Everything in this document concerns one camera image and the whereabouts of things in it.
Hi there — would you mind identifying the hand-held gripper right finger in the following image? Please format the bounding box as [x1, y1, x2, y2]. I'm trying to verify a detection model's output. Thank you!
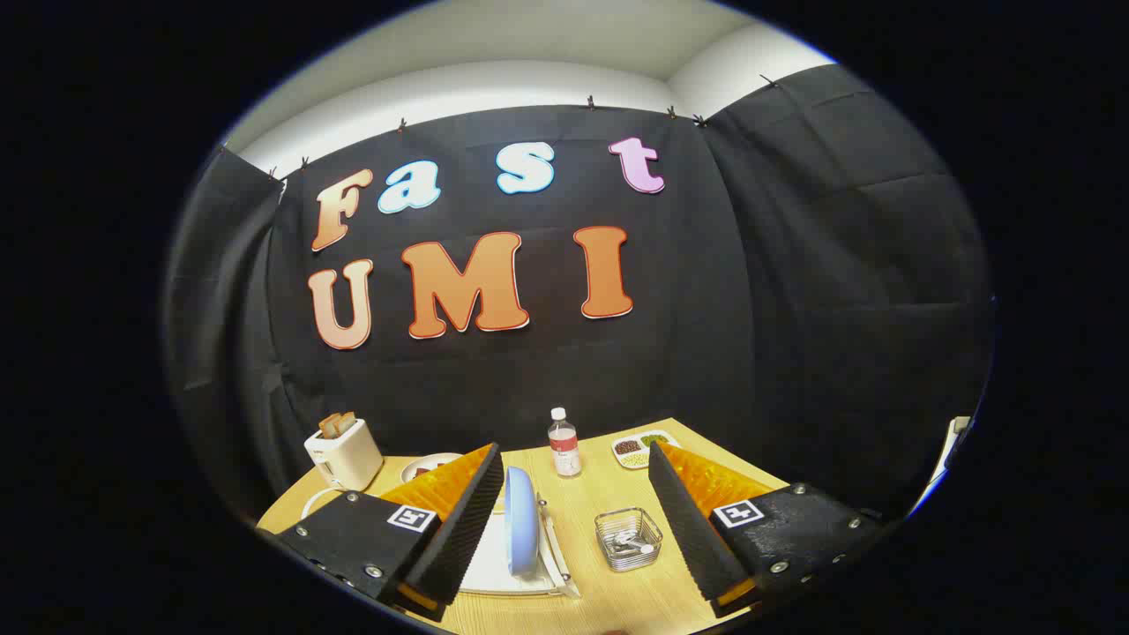
[648, 441, 887, 618]

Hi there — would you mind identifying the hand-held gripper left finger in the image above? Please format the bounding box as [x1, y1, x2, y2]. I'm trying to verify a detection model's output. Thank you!
[273, 443, 505, 623]

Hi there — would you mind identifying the white wire dish rack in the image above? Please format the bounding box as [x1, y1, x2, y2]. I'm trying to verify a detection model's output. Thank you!
[457, 492, 583, 601]

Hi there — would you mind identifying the blue plate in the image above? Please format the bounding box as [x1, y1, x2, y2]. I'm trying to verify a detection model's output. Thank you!
[504, 466, 540, 579]

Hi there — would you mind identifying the metal wire basket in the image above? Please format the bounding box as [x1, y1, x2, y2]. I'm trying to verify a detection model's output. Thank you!
[594, 507, 664, 573]

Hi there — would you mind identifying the white divided condiment dish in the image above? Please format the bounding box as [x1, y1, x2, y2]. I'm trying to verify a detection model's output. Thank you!
[611, 430, 680, 470]

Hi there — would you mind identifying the beige bowl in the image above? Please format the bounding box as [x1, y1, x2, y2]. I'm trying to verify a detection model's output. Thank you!
[401, 452, 465, 485]

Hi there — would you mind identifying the clear bottle with red label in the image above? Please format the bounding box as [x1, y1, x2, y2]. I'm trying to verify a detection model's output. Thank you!
[548, 407, 583, 478]

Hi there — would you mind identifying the white toaster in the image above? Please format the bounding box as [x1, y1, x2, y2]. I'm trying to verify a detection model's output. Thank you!
[304, 417, 385, 492]

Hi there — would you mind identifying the black backdrop cloth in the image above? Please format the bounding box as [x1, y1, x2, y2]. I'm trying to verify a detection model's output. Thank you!
[161, 63, 998, 521]

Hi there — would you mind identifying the white toaster cable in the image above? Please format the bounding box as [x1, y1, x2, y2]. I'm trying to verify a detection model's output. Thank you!
[301, 487, 345, 523]

